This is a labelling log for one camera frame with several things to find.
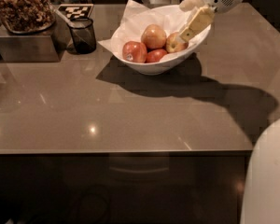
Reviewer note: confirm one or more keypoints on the black mesh cup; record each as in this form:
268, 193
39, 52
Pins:
83, 35

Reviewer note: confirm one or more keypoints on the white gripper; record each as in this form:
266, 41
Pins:
203, 16

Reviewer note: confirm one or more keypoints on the small red apple front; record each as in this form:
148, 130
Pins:
155, 55

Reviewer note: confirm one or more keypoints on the white ceramic bowl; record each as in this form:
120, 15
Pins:
171, 60

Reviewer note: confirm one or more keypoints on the red apple front left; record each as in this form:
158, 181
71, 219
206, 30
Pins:
134, 52

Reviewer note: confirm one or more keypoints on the yellow-red apple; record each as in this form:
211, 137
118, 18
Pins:
154, 37
174, 45

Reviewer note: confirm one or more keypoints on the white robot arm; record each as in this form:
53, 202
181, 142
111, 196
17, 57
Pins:
261, 202

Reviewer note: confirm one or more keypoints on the black white marker tag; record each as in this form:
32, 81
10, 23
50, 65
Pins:
76, 11

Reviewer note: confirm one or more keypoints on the white paper bowl liner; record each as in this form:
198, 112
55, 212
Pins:
136, 18

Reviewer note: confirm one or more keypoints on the metal box stand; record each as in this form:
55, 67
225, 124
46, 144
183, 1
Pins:
47, 46

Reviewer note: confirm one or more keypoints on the glass jar of snacks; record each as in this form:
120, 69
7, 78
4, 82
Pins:
26, 16

